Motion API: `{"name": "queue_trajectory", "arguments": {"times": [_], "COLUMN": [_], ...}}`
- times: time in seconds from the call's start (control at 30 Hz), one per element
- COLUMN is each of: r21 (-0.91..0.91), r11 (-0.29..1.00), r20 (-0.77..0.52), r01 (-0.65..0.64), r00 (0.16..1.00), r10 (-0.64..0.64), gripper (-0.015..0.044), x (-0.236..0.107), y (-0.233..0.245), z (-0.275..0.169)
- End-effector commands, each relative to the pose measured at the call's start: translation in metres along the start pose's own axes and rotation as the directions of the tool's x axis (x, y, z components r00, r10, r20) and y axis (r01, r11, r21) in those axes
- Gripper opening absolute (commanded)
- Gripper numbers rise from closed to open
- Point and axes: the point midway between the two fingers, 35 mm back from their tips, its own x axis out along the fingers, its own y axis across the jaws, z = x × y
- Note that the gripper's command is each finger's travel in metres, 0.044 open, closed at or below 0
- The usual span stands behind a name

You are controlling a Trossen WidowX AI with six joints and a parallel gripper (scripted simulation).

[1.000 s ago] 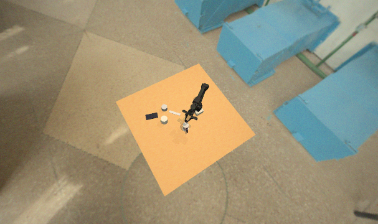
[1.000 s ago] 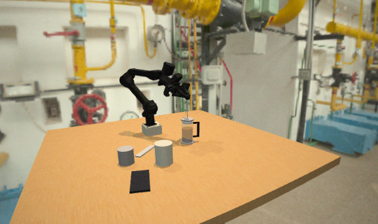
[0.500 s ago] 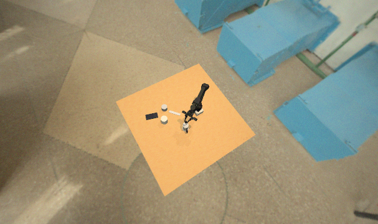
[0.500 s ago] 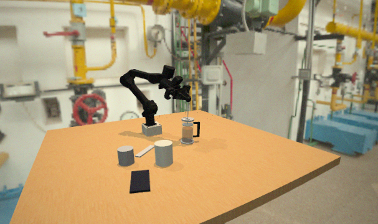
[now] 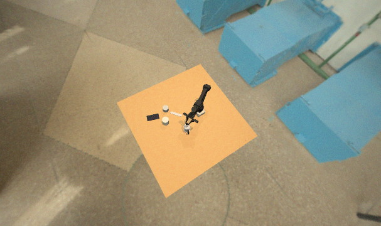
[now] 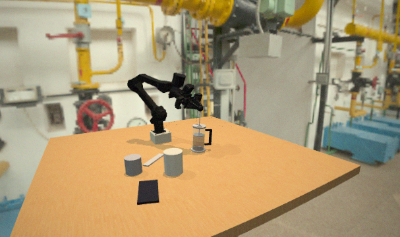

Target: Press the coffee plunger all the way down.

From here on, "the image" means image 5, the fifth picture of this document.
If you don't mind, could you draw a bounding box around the pale grey cylinder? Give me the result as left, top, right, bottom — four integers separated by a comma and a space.
162, 117, 169, 126

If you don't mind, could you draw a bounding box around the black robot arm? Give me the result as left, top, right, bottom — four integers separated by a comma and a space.
188, 84, 211, 118

